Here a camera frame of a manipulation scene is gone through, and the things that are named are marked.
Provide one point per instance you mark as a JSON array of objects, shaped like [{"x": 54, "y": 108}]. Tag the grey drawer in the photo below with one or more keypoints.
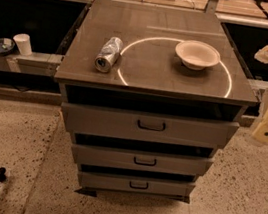
[
  {"x": 140, "y": 160},
  {"x": 135, "y": 184},
  {"x": 146, "y": 126}
]

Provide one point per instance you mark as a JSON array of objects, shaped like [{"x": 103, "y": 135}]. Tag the grey top drawer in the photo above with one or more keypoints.
[{"x": 146, "y": 126}]

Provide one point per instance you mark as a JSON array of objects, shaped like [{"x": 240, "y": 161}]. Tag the grey drawer cabinet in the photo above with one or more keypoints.
[{"x": 149, "y": 76}]

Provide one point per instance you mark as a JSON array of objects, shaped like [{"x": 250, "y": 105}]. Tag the grey bottom drawer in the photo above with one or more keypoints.
[{"x": 135, "y": 184}]

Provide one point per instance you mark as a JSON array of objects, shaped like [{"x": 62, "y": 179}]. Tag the white paper bowl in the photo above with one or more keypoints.
[{"x": 197, "y": 55}]

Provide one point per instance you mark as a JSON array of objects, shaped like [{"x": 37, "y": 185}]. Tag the silver drink can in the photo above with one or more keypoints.
[{"x": 108, "y": 55}]

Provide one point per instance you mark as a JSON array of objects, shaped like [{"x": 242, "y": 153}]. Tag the white paper cup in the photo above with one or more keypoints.
[{"x": 23, "y": 43}]

